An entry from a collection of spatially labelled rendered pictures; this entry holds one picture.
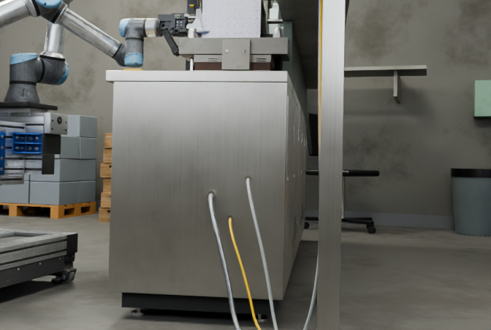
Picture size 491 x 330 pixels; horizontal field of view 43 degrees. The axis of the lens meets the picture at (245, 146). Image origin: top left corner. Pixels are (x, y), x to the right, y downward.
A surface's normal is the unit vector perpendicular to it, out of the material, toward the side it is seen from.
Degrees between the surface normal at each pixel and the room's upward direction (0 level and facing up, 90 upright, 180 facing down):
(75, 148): 90
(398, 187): 90
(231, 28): 90
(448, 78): 90
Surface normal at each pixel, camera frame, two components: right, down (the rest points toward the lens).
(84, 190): 0.95, 0.01
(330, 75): -0.12, -0.03
